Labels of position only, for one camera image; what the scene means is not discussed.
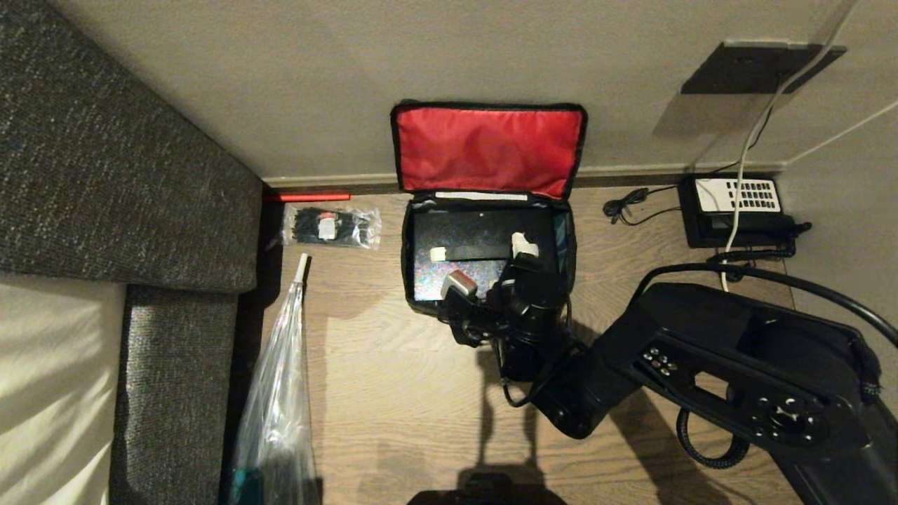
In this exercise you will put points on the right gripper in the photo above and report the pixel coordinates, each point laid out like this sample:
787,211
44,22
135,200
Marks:
530,287

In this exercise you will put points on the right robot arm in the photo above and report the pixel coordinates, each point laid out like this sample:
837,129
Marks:
736,365

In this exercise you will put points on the red-lined bag lid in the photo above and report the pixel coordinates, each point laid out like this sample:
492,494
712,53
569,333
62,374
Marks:
487,147

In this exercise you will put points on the open black red-lined case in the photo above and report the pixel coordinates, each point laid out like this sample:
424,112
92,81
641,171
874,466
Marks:
407,270

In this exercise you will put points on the clear plastic bag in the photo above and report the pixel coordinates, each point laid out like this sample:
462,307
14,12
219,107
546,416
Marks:
277,414

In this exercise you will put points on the black device with white panel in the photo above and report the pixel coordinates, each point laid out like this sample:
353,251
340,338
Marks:
736,221

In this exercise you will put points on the red strip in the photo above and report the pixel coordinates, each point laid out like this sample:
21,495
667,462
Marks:
309,197

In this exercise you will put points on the grey fabric sofa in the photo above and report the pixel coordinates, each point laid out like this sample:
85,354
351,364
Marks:
105,140

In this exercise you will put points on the white cushion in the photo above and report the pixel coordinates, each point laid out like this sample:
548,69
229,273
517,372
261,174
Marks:
49,386

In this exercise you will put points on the black wall plate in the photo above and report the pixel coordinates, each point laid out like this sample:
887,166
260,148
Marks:
761,68

